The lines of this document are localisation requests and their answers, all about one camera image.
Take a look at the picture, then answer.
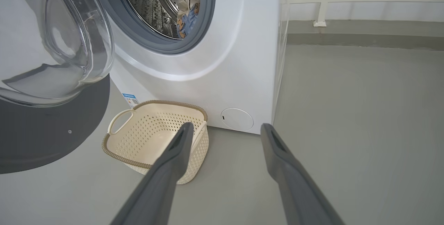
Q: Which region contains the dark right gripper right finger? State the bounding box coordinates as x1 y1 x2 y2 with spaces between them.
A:
260 123 345 225

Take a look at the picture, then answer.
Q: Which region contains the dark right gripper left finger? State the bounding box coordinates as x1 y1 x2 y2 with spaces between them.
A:
110 122 195 225

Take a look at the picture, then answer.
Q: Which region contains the washing machine door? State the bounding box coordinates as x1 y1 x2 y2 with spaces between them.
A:
0 0 115 174

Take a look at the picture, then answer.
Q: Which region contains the blue cartoon print garment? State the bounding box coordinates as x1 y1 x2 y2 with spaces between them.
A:
176 12 198 39

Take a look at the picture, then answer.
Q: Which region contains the blue and white cartoon garment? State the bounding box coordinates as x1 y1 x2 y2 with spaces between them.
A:
177 0 200 23

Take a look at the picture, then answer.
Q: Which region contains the white front-load washing machine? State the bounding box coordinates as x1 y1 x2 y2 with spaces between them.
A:
88 0 289 135

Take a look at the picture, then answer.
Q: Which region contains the cream perforated laundry basket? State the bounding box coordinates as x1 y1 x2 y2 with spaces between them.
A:
102 100 210 185

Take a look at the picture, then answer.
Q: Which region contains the blue energy label sticker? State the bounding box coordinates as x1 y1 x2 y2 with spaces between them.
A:
122 93 140 107

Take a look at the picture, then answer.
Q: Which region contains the round white filter cover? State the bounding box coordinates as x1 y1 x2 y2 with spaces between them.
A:
221 108 254 131

